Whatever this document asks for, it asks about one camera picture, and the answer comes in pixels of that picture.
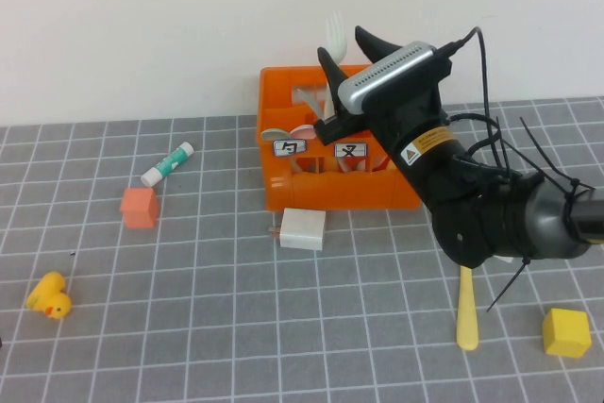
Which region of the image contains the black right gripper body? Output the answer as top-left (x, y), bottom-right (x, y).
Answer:
top-left (313, 86), bottom-right (469, 204)

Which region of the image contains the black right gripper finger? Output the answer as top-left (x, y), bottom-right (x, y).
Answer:
top-left (354, 25), bottom-right (403, 65)
top-left (316, 46), bottom-right (353, 117)

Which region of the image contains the white plastic fork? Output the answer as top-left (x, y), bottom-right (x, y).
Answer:
top-left (322, 9), bottom-right (349, 122)

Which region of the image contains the grey plastic fork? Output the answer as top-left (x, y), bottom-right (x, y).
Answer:
top-left (296, 88), bottom-right (353, 174)

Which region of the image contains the yellow plastic spoon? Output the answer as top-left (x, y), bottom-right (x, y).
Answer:
top-left (456, 264), bottom-right (479, 352)

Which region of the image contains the orange plastic cutlery holder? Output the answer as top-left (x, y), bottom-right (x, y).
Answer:
top-left (257, 62), bottom-right (424, 212)

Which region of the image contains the paper label reading 叉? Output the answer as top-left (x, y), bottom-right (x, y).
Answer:
top-left (333, 142), bottom-right (369, 160)

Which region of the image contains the paper label reading 勺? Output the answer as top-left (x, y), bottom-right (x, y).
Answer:
top-left (272, 138), bottom-right (309, 159)

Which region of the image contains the black zip tie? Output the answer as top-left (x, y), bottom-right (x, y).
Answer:
top-left (520, 116), bottom-right (581, 187)
top-left (487, 256), bottom-right (533, 313)

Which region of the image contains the white charger plug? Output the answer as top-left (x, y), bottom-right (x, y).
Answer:
top-left (268, 207), bottom-right (327, 252)

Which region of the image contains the white green glue stick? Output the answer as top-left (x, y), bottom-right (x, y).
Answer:
top-left (140, 141), bottom-right (195, 189)

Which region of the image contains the salmon orange cube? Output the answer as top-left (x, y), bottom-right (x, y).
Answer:
top-left (119, 187), bottom-right (160, 230)

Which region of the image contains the yellow cube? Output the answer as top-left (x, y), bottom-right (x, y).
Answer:
top-left (541, 308), bottom-right (593, 359)

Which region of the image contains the grey checkered tablecloth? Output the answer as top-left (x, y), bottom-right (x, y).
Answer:
top-left (0, 95), bottom-right (604, 403)

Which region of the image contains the yellow rubber duck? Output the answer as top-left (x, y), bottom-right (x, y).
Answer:
top-left (25, 271), bottom-right (74, 321)

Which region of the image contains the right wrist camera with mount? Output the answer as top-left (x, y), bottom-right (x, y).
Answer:
top-left (335, 40), bottom-right (453, 117)

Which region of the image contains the black looped right wrist cable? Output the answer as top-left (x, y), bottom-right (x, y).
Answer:
top-left (446, 112), bottom-right (504, 159)

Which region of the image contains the thin black right camera cable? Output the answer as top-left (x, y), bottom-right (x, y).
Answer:
top-left (436, 26), bottom-right (514, 177)

